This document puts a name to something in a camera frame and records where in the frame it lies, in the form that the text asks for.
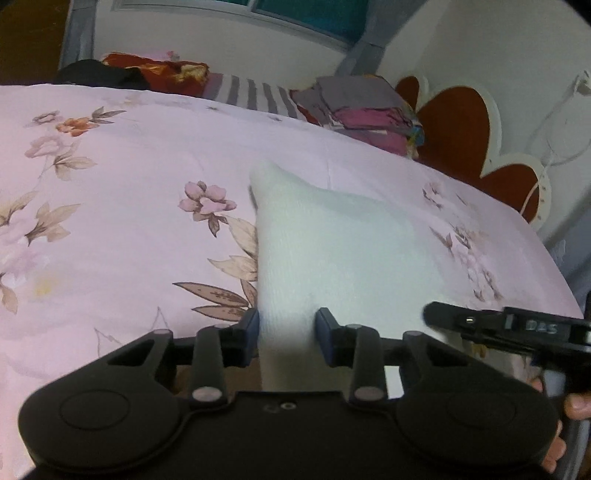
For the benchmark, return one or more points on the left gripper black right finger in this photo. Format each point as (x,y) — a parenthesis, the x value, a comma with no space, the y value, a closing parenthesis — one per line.
(337,342)

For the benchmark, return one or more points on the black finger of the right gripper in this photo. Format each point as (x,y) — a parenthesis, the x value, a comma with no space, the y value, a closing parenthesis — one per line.
(449,317)

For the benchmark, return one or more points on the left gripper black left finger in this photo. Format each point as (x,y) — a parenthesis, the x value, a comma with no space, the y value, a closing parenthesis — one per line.
(239,341)

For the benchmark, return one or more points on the white knit cloth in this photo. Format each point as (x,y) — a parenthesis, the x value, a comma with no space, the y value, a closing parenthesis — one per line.
(331,241)

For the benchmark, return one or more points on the pile of folded clothes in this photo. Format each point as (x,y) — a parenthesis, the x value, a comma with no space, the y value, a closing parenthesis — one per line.
(365,108)

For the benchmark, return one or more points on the person's right hand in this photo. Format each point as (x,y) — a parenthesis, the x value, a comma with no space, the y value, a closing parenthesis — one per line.
(575,407)

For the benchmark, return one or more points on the pink floral bed sheet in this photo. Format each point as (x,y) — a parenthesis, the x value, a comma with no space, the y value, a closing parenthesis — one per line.
(126,211)

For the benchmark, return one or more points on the red white heart headboard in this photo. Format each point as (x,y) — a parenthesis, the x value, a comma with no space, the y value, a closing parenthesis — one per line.
(463,138)

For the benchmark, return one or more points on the grey white striped pillow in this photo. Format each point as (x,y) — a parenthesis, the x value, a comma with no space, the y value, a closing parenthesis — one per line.
(254,95)

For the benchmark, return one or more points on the red orange floral pillow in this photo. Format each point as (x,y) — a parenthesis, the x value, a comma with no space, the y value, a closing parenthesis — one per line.
(165,76)

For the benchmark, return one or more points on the grey right curtain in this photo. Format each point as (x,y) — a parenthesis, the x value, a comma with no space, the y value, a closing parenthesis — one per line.
(384,21)

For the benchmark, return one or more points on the grey curtain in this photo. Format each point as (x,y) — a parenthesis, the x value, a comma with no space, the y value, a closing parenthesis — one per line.
(384,21)
(78,38)

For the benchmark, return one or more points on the window with green glass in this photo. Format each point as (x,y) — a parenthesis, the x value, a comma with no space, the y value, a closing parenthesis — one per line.
(335,24)

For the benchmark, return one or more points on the black cloth bundle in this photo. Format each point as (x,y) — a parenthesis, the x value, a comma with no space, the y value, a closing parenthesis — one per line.
(92,73)

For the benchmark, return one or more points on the grey left curtain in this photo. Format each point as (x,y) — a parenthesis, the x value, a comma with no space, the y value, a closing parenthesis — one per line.
(78,38)

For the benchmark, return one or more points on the brown wooden door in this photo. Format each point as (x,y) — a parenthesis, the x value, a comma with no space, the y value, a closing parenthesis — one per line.
(32,33)

